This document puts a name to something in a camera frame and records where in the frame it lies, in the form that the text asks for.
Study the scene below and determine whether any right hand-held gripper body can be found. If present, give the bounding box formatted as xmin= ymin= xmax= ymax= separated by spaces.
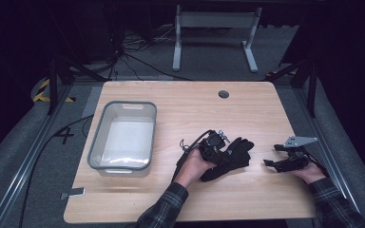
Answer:
xmin=280 ymin=135 xmax=319 ymax=174

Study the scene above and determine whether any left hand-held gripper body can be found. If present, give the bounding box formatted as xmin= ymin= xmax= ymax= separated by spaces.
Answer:
xmin=199 ymin=129 xmax=232 ymax=165

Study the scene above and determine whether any white bin with grey rim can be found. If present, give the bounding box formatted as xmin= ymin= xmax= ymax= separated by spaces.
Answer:
xmin=86 ymin=100 xmax=158 ymax=178

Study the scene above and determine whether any person's right hand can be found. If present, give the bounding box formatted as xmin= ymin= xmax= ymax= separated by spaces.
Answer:
xmin=288 ymin=161 xmax=328 ymax=185

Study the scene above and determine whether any person's left hand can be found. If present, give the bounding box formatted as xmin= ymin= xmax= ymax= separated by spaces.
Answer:
xmin=173 ymin=147 xmax=219 ymax=189

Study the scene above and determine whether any black metal stand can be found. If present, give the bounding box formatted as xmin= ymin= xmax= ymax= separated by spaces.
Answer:
xmin=265 ymin=59 xmax=318 ymax=119
xmin=47 ymin=54 xmax=109 ymax=116

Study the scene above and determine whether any grey metal table clip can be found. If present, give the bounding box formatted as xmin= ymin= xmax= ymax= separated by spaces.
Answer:
xmin=59 ymin=187 xmax=86 ymax=200

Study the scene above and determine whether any yellow black hazard tape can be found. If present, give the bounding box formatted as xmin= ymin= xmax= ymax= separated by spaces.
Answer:
xmin=32 ymin=78 xmax=77 ymax=104

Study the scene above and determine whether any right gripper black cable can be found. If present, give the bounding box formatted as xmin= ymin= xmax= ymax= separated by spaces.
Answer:
xmin=303 ymin=151 xmax=330 ymax=178

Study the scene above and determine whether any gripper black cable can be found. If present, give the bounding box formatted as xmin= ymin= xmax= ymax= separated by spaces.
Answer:
xmin=303 ymin=151 xmax=330 ymax=178
xmin=172 ymin=128 xmax=216 ymax=182

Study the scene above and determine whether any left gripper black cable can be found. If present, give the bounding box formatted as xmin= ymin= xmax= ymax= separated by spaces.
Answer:
xmin=172 ymin=128 xmax=216 ymax=182

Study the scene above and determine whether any aluminium floor rail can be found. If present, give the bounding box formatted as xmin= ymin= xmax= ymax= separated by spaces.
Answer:
xmin=292 ymin=85 xmax=361 ymax=217
xmin=0 ymin=83 xmax=74 ymax=228

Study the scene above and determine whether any bundle of floor cables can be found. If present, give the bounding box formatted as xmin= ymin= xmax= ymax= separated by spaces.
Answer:
xmin=106 ymin=24 xmax=192 ymax=82

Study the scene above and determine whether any white metal desk frame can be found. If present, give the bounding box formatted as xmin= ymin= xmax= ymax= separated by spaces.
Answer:
xmin=172 ymin=4 xmax=263 ymax=73

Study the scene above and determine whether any long black floor cable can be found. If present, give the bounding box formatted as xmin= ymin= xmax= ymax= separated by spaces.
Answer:
xmin=18 ymin=113 xmax=95 ymax=228

